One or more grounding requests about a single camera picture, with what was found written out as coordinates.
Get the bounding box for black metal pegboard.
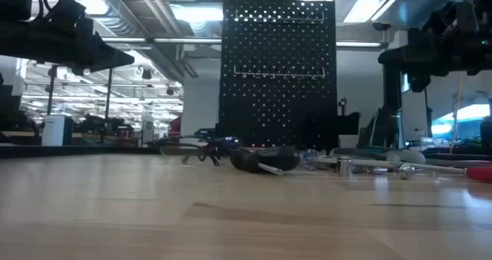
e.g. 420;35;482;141
218;0;340;150

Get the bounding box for blue clear handle screwdriver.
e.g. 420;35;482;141
300;148;321;169

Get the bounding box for silver wire tool rail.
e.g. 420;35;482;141
233;65;327;80

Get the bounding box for red cabinet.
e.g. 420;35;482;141
168;116;182;138

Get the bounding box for white panel monitor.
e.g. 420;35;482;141
401;73;428;142

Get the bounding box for red T-handle hex key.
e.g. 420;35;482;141
415;165;492;184

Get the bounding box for silver ventilation duct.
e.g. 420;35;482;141
82;0;185;82

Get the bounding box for short chrome socket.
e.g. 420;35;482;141
337;155;354;178

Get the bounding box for long ceiling light bar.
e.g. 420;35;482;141
101;36;385;48

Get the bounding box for clear black safety glasses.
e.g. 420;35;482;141
158;135;232;167

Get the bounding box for grey black handle screwdriver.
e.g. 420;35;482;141
330;150;387;162

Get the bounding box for black plastic bin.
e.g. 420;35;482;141
302;112;362;150

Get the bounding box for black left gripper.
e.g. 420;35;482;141
0;17;135;76

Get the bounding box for white box cabinet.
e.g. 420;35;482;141
41;114;74;147

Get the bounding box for large black handle screwdriver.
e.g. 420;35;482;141
229;145;301;176

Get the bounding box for black tall column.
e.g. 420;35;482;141
383;65;404;153

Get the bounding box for black metal stand frame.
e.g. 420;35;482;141
45;64;115;145

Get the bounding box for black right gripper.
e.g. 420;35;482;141
378;0;492;93

